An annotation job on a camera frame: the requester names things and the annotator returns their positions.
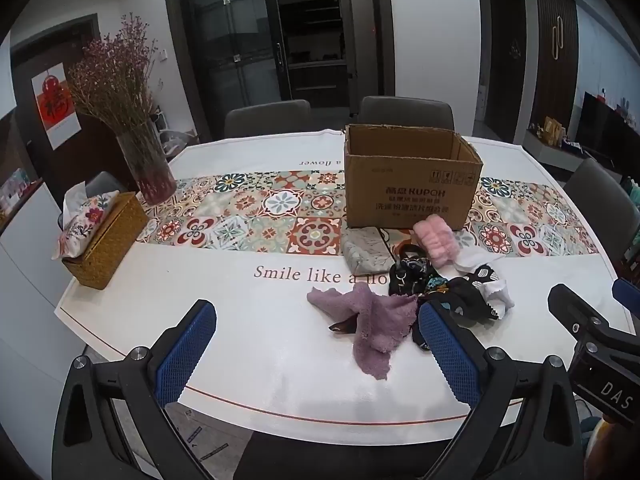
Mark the dark slatted wall panel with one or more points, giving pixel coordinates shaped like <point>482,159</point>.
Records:
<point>555,50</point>

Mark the black television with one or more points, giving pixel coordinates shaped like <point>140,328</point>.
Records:
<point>607,125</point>

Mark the glass vase with dried flowers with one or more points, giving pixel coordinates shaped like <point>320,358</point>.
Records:
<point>117,75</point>

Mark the pink fluffy cloth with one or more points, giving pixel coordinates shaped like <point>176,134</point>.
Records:
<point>437,240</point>

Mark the grey patterned pouch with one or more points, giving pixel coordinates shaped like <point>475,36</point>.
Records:
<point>367,252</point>

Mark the purple towel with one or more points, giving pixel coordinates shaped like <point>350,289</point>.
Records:
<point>375,320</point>

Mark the black white oval-print cloth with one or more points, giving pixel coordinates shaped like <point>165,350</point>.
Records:
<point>470,302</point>

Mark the white television stand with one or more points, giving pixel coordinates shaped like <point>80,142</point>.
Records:
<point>555,152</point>

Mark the black floral scarf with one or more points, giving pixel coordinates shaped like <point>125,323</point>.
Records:
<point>412,275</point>

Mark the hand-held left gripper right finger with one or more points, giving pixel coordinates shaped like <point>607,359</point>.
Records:
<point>450,355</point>

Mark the glass sliding door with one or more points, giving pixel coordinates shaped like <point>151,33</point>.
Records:
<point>260,35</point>

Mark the brown room door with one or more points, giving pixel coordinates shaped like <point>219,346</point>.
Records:
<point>30,160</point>

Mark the white zigzag-edged cloth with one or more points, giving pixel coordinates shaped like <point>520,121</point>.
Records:
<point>497,295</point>

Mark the red wall calendar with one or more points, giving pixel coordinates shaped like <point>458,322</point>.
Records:
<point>55,105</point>

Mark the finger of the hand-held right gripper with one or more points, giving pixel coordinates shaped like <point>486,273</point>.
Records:
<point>629,294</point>
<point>570,305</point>

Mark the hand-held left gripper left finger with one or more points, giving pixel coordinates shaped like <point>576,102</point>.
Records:
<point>187,355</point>

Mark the teal clothes heap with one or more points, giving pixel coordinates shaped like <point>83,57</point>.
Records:
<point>633,191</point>

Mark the dark wooden door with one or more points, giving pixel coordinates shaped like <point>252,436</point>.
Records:
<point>505,65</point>

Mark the brown cardboard box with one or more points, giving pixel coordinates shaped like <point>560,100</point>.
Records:
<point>410,190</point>

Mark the white shoe rack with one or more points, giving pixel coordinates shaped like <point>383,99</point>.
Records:
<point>172,137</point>

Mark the floral tissue pack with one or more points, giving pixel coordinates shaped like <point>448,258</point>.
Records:
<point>82,220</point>

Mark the yellow gift bags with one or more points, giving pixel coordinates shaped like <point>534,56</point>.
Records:
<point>552,131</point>

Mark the grey dining chair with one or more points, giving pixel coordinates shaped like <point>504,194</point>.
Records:
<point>267,117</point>
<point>405,110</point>
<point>595,205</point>
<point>102,182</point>

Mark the yellow wicker tissue box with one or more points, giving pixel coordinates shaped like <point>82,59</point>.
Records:
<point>107,245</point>

